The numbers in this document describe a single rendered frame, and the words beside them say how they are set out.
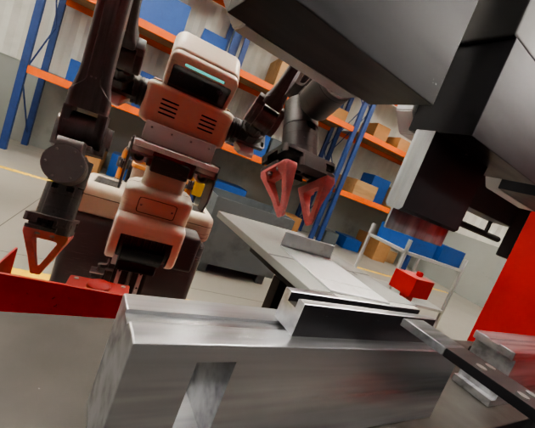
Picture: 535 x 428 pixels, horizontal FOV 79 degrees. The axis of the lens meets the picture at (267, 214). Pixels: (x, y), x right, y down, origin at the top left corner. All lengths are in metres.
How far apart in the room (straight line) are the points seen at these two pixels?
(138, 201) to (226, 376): 0.90
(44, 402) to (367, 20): 0.34
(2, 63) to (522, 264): 7.14
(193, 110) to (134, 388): 0.93
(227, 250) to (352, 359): 2.73
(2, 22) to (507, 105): 7.19
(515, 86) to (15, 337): 0.48
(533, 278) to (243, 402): 1.04
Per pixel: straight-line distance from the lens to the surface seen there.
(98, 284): 0.63
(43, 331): 0.39
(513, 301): 1.22
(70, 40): 7.05
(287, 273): 0.35
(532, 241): 1.23
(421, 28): 0.26
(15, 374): 0.34
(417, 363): 0.42
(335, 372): 0.32
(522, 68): 0.36
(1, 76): 7.23
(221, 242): 2.97
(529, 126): 0.39
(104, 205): 1.38
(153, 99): 1.08
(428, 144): 0.33
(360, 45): 0.22
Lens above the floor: 1.09
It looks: 7 degrees down
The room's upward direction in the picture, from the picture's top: 21 degrees clockwise
